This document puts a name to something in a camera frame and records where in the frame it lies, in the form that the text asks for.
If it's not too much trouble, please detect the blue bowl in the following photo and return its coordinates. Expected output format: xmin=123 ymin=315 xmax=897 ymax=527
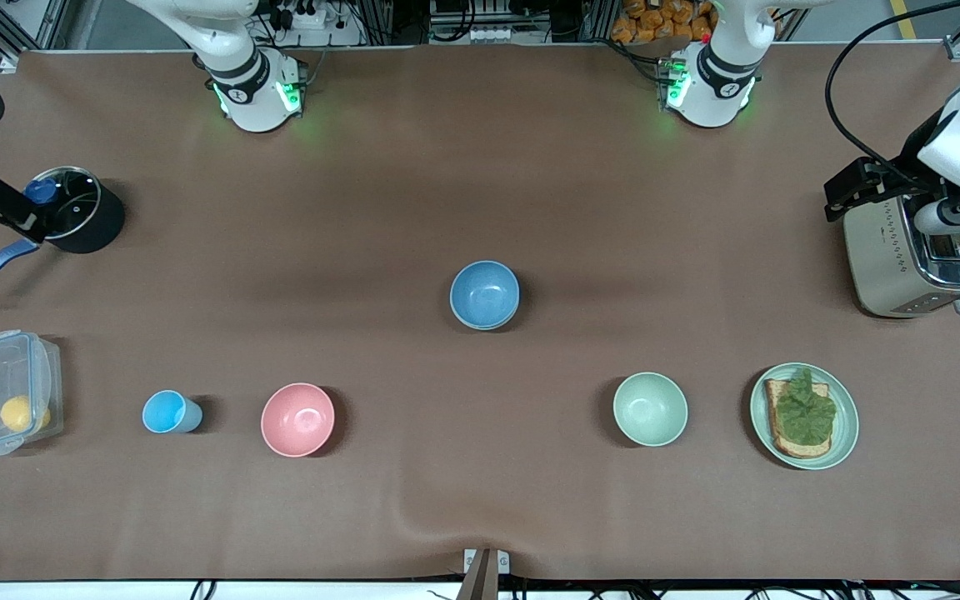
xmin=450 ymin=260 xmax=521 ymax=328

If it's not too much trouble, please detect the green bowl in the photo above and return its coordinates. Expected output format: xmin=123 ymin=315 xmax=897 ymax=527
xmin=452 ymin=302 xmax=521 ymax=332
xmin=612 ymin=372 xmax=689 ymax=448

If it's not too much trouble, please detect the pink bowl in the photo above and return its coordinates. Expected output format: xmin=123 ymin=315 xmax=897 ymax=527
xmin=261 ymin=382 xmax=336 ymax=458

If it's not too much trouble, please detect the glass lid with blue knob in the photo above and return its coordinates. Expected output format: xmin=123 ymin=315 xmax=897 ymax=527
xmin=23 ymin=167 xmax=103 ymax=241

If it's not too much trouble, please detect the silver toaster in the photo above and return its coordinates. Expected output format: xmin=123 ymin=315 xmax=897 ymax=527
xmin=842 ymin=196 xmax=960 ymax=319

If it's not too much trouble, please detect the yellow lemon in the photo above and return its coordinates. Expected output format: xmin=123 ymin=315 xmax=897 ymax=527
xmin=0 ymin=395 xmax=52 ymax=433

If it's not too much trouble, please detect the green lettuce leaf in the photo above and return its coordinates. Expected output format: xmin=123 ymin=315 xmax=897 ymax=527
xmin=773 ymin=367 xmax=838 ymax=447

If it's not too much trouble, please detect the green plate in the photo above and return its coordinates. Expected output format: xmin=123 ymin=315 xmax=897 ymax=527
xmin=750 ymin=362 xmax=860 ymax=471

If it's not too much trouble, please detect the orange snack bag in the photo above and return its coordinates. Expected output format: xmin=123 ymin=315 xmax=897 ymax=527
xmin=612 ymin=0 xmax=714 ymax=44

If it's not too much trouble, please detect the blue cup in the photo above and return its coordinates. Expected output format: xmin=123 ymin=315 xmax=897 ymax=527
xmin=142 ymin=390 xmax=203 ymax=435

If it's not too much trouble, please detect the toasted bread slice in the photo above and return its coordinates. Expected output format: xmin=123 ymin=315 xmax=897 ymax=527
xmin=763 ymin=379 xmax=833 ymax=459

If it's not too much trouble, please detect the white power strip with plugs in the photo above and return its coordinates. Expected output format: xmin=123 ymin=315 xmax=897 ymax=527
xmin=284 ymin=0 xmax=329 ymax=30

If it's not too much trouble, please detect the brown table cloth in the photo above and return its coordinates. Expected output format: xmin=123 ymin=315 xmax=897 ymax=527
xmin=0 ymin=46 xmax=960 ymax=583

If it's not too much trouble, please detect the black pot with blue handle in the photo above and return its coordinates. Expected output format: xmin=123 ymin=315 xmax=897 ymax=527
xmin=0 ymin=165 xmax=127 ymax=303

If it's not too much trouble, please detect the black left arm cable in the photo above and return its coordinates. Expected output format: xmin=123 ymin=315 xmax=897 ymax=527
xmin=825 ymin=0 xmax=960 ymax=176

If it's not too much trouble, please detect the metal table clamp bracket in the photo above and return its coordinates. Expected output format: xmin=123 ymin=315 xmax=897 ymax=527
xmin=463 ymin=547 xmax=511 ymax=600

